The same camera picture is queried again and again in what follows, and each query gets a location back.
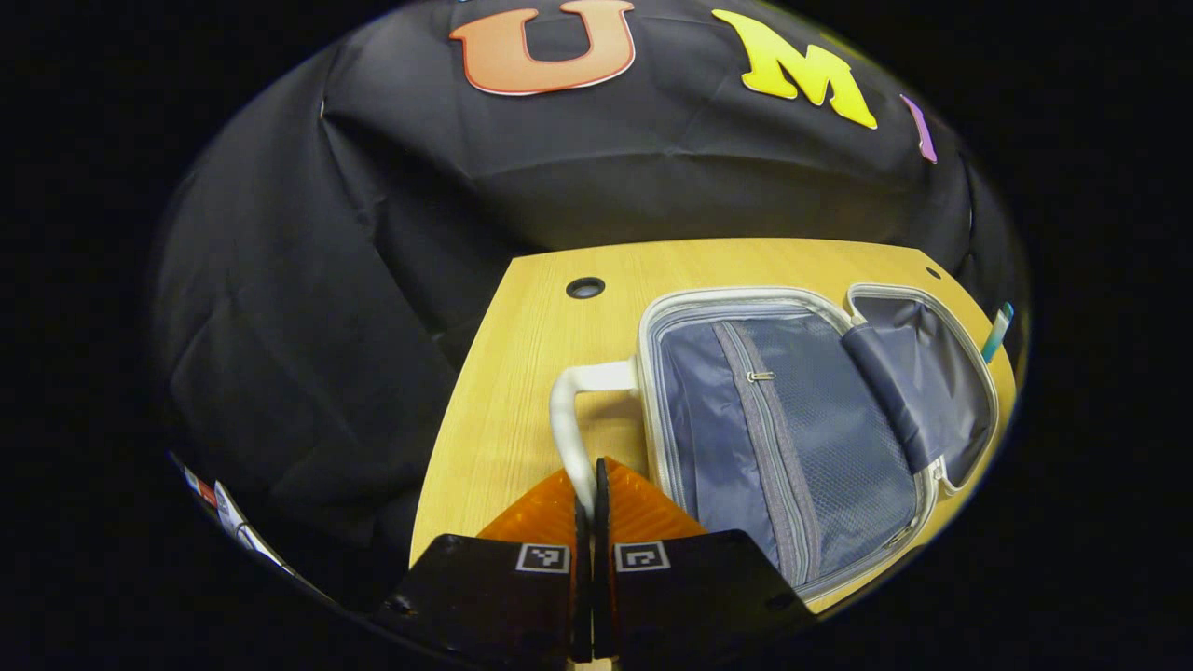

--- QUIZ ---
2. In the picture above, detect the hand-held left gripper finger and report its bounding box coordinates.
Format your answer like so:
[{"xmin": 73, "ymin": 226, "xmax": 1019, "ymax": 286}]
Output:
[
  {"xmin": 371, "ymin": 459, "xmax": 594, "ymax": 664},
  {"xmin": 593, "ymin": 456, "xmax": 816, "ymax": 664}
]

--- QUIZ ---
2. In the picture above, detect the white suitcase grey lining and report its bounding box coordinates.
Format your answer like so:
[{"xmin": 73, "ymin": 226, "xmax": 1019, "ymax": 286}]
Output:
[{"xmin": 548, "ymin": 282, "xmax": 1001, "ymax": 604}]

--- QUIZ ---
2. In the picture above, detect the white red printed object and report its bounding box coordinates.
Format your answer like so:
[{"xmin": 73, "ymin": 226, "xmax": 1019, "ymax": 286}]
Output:
[{"xmin": 182, "ymin": 464, "xmax": 290, "ymax": 571}]

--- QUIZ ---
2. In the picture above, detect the black backdrop cloth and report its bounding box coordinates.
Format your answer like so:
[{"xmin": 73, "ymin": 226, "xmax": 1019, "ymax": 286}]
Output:
[{"xmin": 149, "ymin": 0, "xmax": 1031, "ymax": 616}]

